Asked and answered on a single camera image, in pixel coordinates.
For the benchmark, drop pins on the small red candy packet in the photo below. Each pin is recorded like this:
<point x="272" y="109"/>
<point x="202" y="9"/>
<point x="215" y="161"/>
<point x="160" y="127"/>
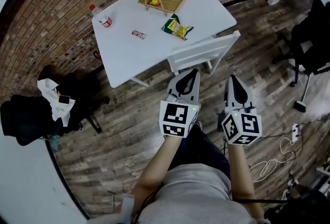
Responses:
<point x="139" y="34"/>

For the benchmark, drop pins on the white power strip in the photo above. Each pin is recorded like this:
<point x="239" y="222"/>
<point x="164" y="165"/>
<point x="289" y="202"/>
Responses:
<point x="295" y="132"/>

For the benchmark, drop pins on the white wooden chair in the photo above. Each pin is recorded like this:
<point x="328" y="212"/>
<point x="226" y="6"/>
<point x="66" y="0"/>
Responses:
<point x="201" y="52"/>

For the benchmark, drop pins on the squeegee with teal head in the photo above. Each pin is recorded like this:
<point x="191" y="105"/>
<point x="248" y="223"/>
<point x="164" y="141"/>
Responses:
<point x="55" y="144"/>

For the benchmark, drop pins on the green yellow snack bag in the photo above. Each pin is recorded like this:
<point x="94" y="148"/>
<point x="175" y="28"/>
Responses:
<point x="176" y="27"/>

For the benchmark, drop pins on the white garment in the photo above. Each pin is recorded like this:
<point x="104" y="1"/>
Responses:
<point x="58" y="112"/>

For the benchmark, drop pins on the person's dark trousers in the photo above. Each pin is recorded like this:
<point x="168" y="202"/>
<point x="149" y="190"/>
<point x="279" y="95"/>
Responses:
<point x="201" y="150"/>

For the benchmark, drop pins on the person's left forearm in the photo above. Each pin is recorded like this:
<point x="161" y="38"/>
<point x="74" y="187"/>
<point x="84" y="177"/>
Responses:
<point x="157" y="168"/>

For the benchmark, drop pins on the broom with black head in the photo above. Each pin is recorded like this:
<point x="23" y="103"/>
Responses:
<point x="300" y="106"/>

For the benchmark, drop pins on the red yellow snack packet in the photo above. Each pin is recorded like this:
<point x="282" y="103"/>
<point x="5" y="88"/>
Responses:
<point x="154" y="2"/>

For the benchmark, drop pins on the black office chair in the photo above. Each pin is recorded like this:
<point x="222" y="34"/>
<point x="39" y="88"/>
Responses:
<point x="312" y="37"/>
<point x="25" y="119"/>

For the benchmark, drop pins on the clear bottle with red cap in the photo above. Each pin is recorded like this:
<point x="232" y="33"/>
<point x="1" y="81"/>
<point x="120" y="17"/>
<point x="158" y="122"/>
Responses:
<point x="103" y="18"/>

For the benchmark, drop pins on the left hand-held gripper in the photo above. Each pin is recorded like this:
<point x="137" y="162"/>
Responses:
<point x="172" y="117"/>

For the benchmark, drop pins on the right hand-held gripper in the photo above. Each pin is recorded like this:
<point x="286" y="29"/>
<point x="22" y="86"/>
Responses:
<point x="248" y="126"/>

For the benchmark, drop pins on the white square table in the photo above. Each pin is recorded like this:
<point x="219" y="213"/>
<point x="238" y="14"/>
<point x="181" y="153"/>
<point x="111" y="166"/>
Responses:
<point x="129" y="55"/>

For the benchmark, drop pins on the person's right forearm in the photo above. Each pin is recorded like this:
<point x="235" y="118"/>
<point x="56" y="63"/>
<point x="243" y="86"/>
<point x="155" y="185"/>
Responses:
<point x="242" y="171"/>

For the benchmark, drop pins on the black equipment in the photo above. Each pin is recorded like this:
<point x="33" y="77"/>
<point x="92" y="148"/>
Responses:
<point x="306" y="205"/>

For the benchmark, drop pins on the person's grey shirt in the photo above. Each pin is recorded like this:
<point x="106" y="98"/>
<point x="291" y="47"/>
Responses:
<point x="196" y="197"/>

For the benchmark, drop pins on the black phone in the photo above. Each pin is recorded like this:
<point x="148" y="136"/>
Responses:
<point x="64" y="99"/>

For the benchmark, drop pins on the red fire extinguisher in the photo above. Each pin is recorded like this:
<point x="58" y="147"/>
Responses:
<point x="97" y="55"/>

